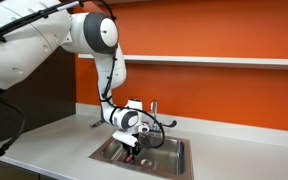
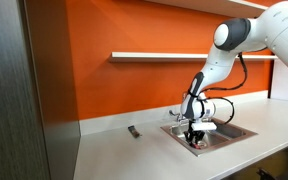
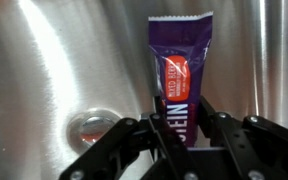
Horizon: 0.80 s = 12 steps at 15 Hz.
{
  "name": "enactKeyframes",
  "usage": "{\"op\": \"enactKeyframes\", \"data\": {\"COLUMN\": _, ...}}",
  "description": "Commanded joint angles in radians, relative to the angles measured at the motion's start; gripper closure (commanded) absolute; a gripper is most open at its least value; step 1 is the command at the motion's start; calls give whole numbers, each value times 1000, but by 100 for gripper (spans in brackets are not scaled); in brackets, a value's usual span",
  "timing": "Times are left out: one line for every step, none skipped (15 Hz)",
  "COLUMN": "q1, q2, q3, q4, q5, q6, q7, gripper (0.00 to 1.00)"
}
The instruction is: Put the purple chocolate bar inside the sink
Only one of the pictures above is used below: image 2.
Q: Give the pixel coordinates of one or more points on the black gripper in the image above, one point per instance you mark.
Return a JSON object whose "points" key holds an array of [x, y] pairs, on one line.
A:
{"points": [[195, 132]]}

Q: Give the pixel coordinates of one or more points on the purple chocolate bar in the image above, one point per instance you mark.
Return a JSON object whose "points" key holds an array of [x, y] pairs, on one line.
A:
{"points": [[195, 144]]}

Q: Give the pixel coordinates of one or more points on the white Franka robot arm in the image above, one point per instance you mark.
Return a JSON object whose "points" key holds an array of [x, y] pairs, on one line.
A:
{"points": [[250, 43]]}

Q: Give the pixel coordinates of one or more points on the stainless steel sink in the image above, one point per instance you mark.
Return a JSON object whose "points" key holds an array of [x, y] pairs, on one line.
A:
{"points": [[230, 133]]}

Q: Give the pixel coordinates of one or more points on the dark brown snack bar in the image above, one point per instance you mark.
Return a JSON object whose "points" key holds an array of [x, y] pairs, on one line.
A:
{"points": [[134, 131]]}

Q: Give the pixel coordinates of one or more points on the white counter backsplash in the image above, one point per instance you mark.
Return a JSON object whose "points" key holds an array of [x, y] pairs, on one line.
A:
{"points": [[117, 121]]}

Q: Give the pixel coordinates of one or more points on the black chair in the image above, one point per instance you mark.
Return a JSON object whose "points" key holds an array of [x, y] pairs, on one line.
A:
{"points": [[280, 174]]}

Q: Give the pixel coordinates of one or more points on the white board panel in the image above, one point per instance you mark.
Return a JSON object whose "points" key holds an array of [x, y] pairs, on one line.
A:
{"points": [[285, 83]]}

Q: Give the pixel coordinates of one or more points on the dark wood cabinet panel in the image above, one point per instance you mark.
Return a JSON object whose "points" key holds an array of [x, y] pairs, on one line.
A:
{"points": [[24, 90]]}

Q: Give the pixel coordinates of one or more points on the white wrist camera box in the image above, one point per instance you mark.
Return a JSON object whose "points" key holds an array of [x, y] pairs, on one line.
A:
{"points": [[204, 126]]}

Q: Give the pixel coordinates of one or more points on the high white wall shelf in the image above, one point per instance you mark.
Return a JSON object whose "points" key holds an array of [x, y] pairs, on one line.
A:
{"points": [[217, 5]]}

